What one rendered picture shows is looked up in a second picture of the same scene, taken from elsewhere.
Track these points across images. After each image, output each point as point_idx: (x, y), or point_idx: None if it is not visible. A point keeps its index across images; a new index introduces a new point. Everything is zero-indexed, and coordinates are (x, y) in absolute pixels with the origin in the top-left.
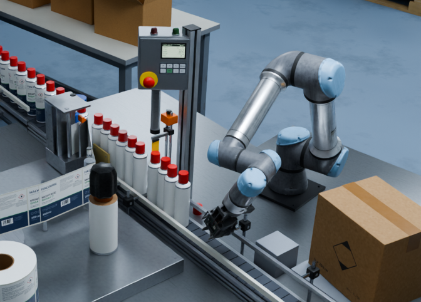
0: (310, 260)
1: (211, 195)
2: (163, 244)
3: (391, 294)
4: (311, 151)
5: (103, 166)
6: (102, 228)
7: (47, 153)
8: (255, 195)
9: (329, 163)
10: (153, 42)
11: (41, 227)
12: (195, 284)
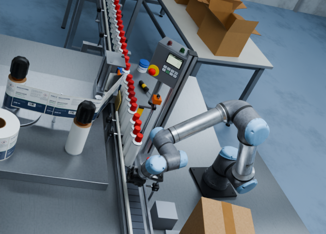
0: (180, 232)
1: None
2: (106, 168)
3: None
4: (232, 169)
5: (89, 104)
6: (73, 138)
7: (94, 81)
8: (152, 174)
9: (238, 183)
10: (165, 50)
11: (53, 118)
12: (104, 202)
